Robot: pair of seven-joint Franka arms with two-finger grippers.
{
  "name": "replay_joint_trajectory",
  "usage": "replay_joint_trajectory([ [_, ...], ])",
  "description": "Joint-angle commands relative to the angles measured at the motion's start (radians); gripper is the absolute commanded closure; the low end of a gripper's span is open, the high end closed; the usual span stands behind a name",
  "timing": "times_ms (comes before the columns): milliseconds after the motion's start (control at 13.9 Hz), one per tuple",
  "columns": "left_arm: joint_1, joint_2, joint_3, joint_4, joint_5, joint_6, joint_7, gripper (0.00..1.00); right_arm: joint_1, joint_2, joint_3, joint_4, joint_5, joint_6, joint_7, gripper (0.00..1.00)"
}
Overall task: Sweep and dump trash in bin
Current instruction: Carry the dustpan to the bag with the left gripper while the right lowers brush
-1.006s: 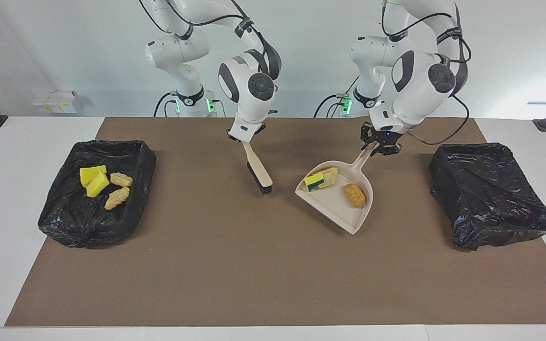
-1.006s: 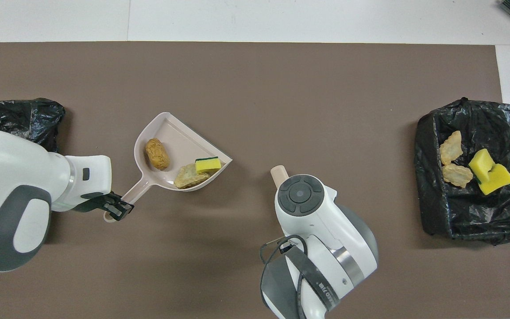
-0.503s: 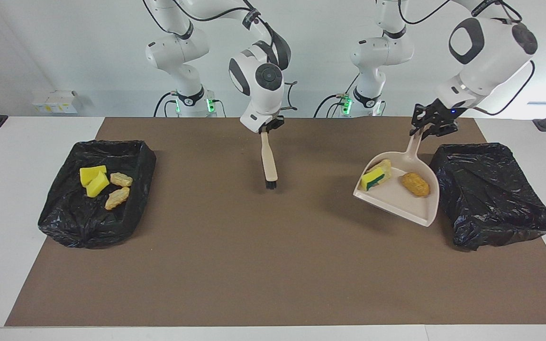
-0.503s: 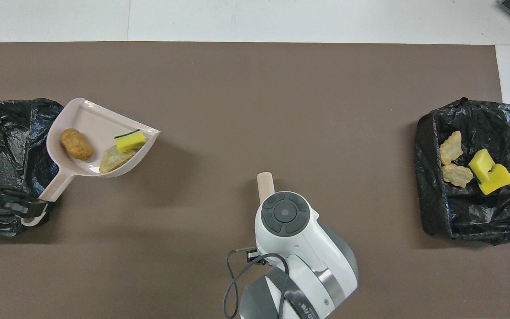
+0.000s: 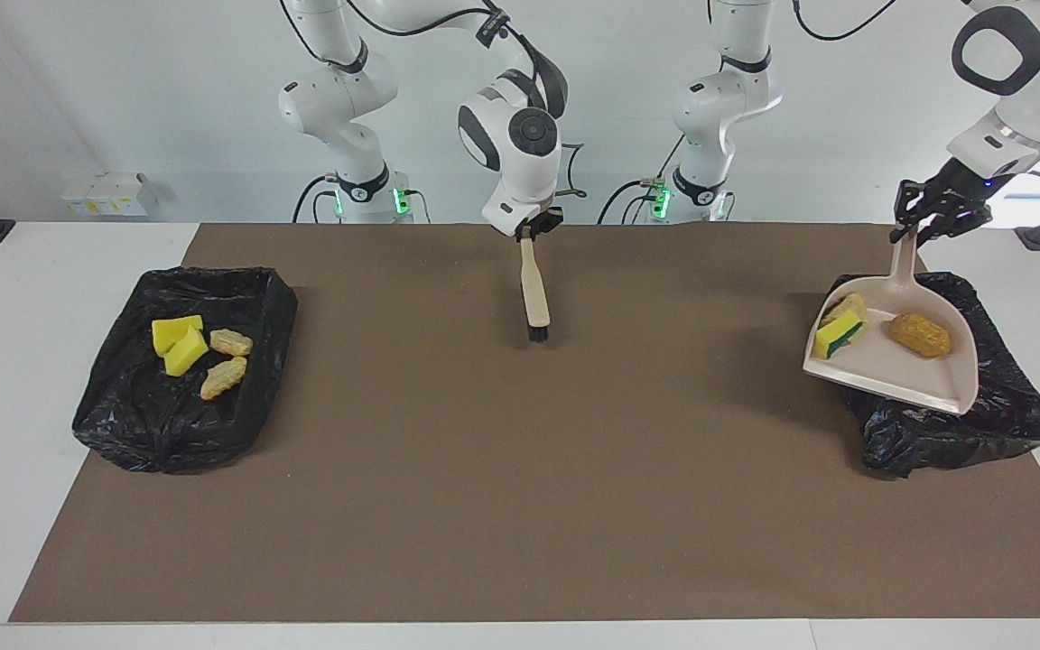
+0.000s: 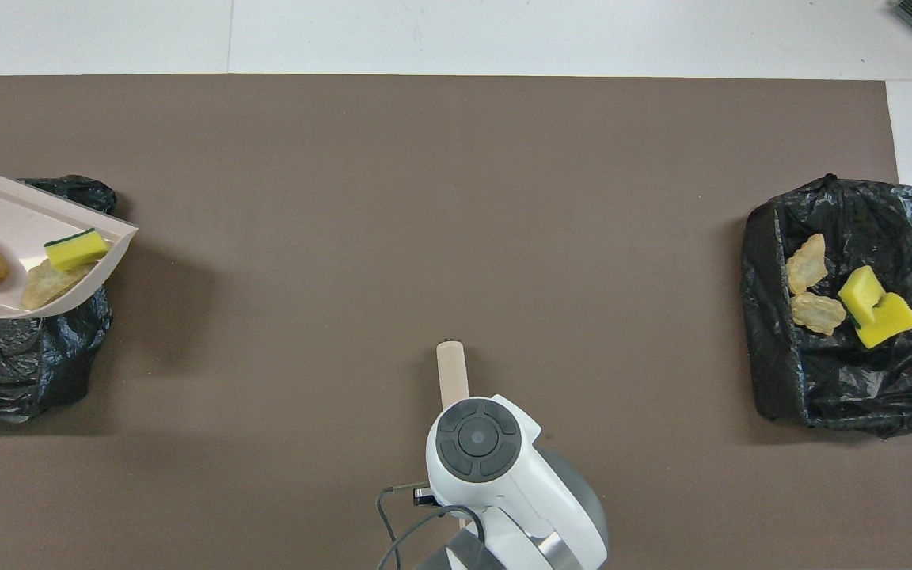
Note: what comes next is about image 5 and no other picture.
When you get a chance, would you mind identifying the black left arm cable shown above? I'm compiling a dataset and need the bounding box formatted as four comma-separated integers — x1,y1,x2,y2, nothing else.
791,0,900,43

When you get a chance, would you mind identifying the yellow sponge with green back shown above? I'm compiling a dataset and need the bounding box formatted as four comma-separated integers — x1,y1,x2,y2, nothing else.
163,327,210,377

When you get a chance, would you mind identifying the black bag lined bin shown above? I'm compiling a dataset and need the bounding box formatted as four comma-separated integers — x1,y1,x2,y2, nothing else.
72,266,299,475
816,272,1040,479

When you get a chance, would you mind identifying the black base cable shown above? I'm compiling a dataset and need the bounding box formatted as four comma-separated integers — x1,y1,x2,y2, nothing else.
599,140,685,224
292,174,342,224

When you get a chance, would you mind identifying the large yellow sponge piece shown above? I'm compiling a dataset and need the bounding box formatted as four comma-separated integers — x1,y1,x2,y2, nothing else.
152,315,205,356

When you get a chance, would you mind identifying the brown bread roll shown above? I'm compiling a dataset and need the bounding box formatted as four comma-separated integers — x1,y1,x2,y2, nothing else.
887,312,953,360

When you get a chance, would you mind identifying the orange flaky croissant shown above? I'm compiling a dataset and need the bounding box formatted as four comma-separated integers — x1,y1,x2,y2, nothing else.
200,357,249,401

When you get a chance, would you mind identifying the brown table mat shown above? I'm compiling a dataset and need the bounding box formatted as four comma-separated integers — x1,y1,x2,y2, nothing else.
10,223,1040,624

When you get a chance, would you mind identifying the beige plastic dustpan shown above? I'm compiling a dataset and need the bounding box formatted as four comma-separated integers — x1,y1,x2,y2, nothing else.
802,226,981,416

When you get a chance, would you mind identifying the orange striped bread roll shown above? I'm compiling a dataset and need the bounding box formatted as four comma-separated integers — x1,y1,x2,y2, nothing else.
822,292,869,328

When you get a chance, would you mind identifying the small yellow sponge piece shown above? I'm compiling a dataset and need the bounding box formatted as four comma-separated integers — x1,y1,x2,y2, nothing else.
812,318,868,360

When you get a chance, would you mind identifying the white wall box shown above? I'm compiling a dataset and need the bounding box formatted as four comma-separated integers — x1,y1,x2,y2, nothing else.
61,172,150,218

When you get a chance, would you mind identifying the beige hand brush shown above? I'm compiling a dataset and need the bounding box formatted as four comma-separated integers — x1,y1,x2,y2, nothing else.
518,237,553,345

